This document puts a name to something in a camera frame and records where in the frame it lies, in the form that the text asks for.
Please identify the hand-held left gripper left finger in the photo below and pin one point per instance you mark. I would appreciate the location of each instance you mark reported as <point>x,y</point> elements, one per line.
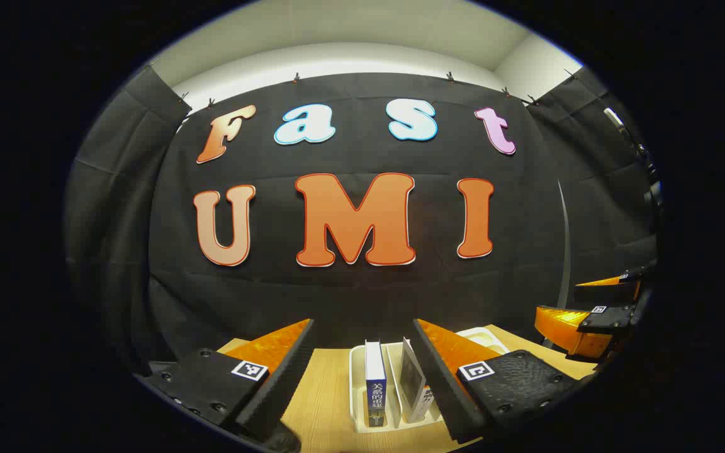
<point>281,390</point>

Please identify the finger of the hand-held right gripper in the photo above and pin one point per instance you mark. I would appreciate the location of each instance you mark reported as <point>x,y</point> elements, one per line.
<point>608,290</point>
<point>614,318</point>

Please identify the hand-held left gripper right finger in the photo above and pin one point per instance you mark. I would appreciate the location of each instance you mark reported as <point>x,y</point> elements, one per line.
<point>447,396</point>

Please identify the grey portrait cover book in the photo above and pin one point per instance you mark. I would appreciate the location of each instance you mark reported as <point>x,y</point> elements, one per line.
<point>411,377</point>

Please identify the blue book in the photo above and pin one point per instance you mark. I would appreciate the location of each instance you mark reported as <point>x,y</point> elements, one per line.
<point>375,384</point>

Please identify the white bookshelf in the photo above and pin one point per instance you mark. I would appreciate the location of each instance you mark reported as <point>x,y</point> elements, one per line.
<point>356,390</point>

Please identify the thin grey pole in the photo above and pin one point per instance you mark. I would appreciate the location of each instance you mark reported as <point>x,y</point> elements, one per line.
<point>565,251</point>

